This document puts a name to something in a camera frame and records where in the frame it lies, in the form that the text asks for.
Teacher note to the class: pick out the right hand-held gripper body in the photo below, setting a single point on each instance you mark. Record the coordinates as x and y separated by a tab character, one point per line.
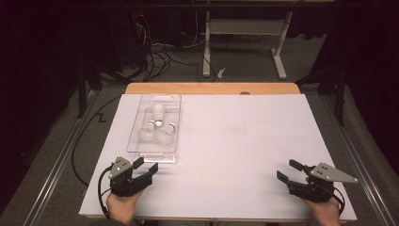
315	190

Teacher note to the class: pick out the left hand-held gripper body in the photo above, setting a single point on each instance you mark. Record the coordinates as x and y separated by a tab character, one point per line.
122	185

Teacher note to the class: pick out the clear plastic tray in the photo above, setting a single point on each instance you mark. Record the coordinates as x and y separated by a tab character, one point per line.
147	149

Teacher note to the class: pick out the white feather shuttlecock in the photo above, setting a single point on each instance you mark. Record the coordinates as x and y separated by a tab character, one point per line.
159	111
163	137
146	134

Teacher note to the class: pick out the person's left hand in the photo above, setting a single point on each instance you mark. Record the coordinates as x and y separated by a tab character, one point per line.
122	207

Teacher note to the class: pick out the person's right hand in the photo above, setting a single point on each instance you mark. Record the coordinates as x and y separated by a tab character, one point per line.
324	213

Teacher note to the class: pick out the black metal stand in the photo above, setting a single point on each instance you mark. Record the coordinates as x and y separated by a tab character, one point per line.
340	100
82	100

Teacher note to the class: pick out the white scrap on floor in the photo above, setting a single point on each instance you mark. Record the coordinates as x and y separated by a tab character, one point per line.
221	73

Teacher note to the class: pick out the dark equipment box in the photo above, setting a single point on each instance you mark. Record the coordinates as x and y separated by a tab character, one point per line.
125	37

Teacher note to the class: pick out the metal floor rail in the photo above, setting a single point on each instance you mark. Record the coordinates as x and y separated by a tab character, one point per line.
59	160
354	150

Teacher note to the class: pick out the white metal desk frame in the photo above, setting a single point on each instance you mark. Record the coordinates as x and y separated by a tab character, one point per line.
244	26

